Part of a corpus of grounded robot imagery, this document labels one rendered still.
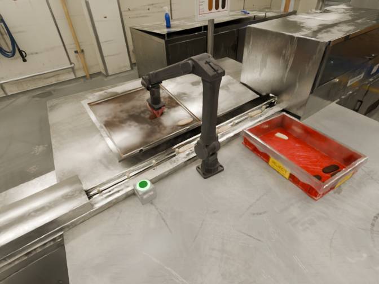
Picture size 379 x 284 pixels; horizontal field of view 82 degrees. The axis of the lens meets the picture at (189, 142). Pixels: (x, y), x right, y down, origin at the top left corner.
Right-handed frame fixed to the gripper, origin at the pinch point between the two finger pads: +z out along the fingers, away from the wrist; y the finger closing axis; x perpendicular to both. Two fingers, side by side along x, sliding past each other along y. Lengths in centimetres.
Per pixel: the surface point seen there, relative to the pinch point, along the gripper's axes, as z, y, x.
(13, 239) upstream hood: -5, -30, 80
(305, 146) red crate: 0, -71, -49
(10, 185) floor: 111, 108, 104
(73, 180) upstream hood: -3, -18, 55
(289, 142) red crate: 1, -64, -45
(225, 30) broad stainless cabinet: 26, 118, -199
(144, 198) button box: 0, -43, 36
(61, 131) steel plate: 17, 39, 47
